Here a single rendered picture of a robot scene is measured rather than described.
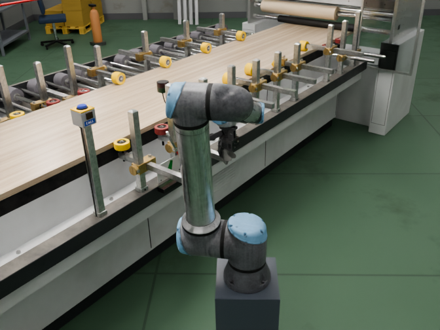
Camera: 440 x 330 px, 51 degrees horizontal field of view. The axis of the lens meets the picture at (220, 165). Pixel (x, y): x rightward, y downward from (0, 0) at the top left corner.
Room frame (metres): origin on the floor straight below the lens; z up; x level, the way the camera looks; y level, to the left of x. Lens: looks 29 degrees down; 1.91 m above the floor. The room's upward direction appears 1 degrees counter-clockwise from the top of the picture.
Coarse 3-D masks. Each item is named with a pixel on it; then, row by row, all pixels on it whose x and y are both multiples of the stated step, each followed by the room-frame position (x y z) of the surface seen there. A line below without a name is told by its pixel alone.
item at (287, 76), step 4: (260, 68) 3.08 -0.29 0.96; (260, 72) 3.06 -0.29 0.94; (264, 72) 3.04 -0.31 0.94; (268, 72) 3.02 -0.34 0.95; (272, 72) 3.00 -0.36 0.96; (284, 76) 2.94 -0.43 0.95; (288, 76) 2.92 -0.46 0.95; (292, 76) 2.91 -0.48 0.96; (296, 76) 2.89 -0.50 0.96; (300, 76) 2.89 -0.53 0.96; (292, 80) 2.91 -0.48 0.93; (296, 80) 2.89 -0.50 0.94; (300, 80) 2.87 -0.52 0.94; (304, 80) 2.85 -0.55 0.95; (308, 80) 2.83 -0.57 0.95; (312, 80) 2.82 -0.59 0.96; (316, 80) 2.83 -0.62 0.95
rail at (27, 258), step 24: (336, 72) 3.77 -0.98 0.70; (360, 72) 3.98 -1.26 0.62; (312, 96) 3.28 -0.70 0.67; (264, 120) 2.79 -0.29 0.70; (216, 144) 2.46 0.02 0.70; (240, 144) 2.56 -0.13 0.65; (144, 192) 1.94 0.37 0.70; (168, 192) 2.05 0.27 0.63; (120, 216) 1.80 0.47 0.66; (48, 240) 1.58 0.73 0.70; (72, 240) 1.59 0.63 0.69; (24, 264) 1.43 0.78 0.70; (48, 264) 1.49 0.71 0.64; (0, 288) 1.33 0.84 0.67
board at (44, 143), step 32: (288, 32) 4.36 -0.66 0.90; (320, 32) 4.33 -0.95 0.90; (192, 64) 3.41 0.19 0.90; (224, 64) 3.39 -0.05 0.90; (96, 96) 2.76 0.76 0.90; (128, 96) 2.75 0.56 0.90; (160, 96) 2.74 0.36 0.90; (0, 128) 2.30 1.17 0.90; (32, 128) 2.29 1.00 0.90; (64, 128) 2.28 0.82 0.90; (96, 128) 2.27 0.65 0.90; (128, 128) 2.26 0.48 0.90; (0, 160) 1.93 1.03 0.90; (32, 160) 1.92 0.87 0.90; (64, 160) 1.92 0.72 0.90; (0, 192) 1.64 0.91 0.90
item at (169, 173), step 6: (120, 156) 2.08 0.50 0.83; (126, 156) 2.06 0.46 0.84; (132, 156) 2.05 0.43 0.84; (132, 162) 2.03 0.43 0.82; (150, 162) 1.98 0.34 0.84; (150, 168) 1.96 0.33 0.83; (156, 168) 1.93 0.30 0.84; (162, 168) 1.92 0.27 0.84; (168, 168) 1.92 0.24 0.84; (162, 174) 1.91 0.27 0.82; (168, 174) 1.88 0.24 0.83; (174, 174) 1.86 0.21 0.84; (180, 174) 1.86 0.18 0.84; (174, 180) 1.86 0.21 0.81; (180, 180) 1.84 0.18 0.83
